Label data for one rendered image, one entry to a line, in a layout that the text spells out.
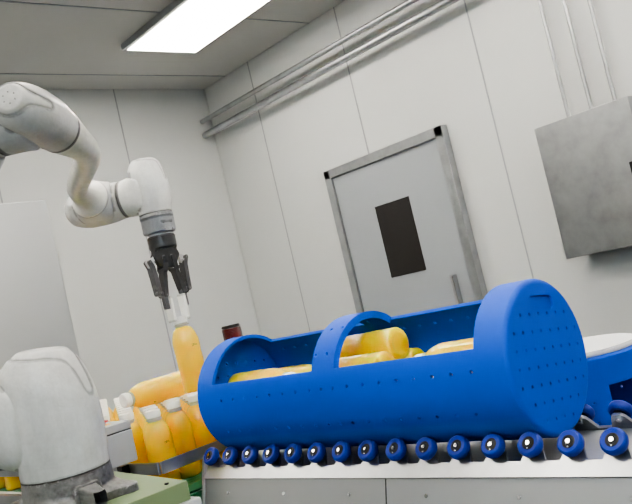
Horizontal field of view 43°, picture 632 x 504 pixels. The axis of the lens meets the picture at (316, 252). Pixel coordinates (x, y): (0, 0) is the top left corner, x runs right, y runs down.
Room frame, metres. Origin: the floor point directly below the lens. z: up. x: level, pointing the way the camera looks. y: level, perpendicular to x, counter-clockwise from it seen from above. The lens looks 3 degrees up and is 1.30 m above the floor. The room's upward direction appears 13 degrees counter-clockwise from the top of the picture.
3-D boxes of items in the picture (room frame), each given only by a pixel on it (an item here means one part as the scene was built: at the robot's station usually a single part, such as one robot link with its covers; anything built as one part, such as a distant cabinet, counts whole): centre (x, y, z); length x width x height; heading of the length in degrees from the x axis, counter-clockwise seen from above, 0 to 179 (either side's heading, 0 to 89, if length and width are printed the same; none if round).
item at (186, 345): (2.14, 0.39, 1.21); 0.07 x 0.07 x 0.19
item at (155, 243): (2.15, 0.40, 1.50); 0.08 x 0.07 x 0.09; 137
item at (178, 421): (2.16, 0.47, 0.99); 0.07 x 0.07 x 0.19
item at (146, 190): (2.15, 0.41, 1.68); 0.13 x 0.11 x 0.16; 80
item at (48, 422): (1.42, 0.52, 1.21); 0.18 x 0.16 x 0.22; 80
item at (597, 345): (1.89, -0.54, 1.03); 0.28 x 0.28 x 0.01
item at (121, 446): (2.01, 0.65, 1.05); 0.20 x 0.10 x 0.10; 46
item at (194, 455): (2.13, 0.35, 0.96); 0.40 x 0.01 x 0.03; 136
